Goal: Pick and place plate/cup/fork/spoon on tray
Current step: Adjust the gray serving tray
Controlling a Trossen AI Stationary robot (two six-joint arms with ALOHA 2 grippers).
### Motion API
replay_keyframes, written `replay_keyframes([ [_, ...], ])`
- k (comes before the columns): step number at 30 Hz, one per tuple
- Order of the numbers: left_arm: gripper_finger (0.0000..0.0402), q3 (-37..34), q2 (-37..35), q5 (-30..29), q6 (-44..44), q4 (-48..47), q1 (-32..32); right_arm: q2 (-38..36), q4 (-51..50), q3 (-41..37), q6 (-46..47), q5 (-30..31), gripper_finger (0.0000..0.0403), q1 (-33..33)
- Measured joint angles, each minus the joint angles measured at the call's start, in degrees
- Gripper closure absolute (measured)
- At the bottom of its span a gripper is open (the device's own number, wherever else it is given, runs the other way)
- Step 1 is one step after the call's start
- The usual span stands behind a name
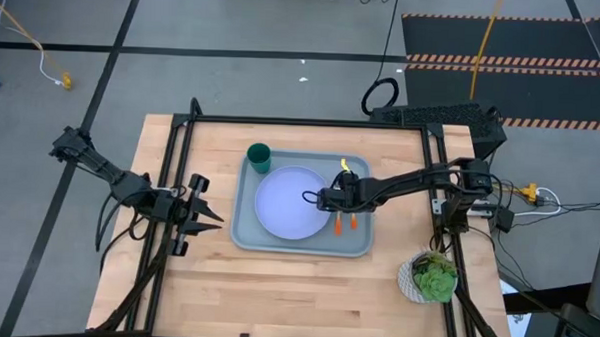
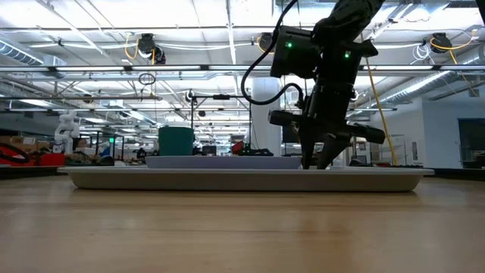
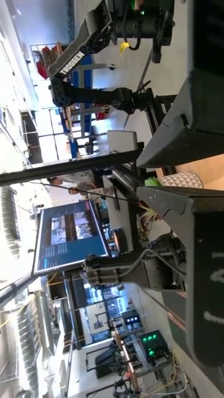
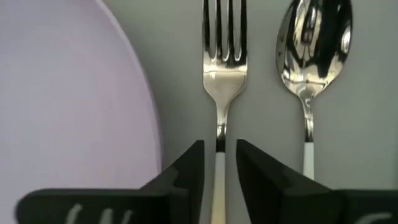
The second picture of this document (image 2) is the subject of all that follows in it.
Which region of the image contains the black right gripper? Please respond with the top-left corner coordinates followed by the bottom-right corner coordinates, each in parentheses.
top-left (268, 77), bottom-right (386, 170)

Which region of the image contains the grey serving tray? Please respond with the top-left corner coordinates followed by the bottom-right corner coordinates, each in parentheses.
top-left (56, 165), bottom-right (436, 193)

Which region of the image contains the pale blue plate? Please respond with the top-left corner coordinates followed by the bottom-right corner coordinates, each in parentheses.
top-left (145, 155), bottom-right (303, 170)

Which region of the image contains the green plastic cup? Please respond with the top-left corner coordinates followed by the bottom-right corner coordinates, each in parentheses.
top-left (158, 126), bottom-right (196, 158)

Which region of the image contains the black monitor screen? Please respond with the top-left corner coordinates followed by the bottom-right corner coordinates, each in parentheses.
top-left (282, 124), bottom-right (301, 145)

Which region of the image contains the white building column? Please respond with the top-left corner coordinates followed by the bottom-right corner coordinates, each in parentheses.
top-left (252, 77), bottom-right (283, 157)

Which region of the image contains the dark doorway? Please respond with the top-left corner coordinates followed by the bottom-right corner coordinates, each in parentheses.
top-left (457, 118), bottom-right (485, 170)

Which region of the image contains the long ceiling light bar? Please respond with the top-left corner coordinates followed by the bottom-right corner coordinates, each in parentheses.
top-left (0, 64), bottom-right (485, 73)

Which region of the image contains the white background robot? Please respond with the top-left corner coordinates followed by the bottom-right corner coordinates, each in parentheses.
top-left (54, 110), bottom-right (81, 155)

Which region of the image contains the red box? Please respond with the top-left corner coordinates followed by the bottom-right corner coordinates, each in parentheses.
top-left (0, 145), bottom-right (67, 168)

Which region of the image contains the yellow hanging cable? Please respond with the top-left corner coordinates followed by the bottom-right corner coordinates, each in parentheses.
top-left (364, 55), bottom-right (399, 166)

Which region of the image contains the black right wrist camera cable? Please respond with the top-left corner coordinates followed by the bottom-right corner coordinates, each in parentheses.
top-left (240, 0), bottom-right (306, 111)

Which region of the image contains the black metal frame stand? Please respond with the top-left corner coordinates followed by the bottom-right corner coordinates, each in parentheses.
top-left (190, 94), bottom-right (253, 157)

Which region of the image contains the silver ventilation duct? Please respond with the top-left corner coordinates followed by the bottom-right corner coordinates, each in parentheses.
top-left (0, 32), bottom-right (67, 79)
top-left (355, 56), bottom-right (485, 109)

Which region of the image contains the black hanging cable loop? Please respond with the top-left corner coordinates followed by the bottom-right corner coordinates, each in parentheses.
top-left (138, 72), bottom-right (157, 87)

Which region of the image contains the grey overhead rail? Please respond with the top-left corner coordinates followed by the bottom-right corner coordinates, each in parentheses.
top-left (0, 95), bottom-right (163, 102)

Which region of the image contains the black table edge frame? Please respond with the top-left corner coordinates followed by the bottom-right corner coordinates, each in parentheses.
top-left (0, 165), bottom-right (485, 180)

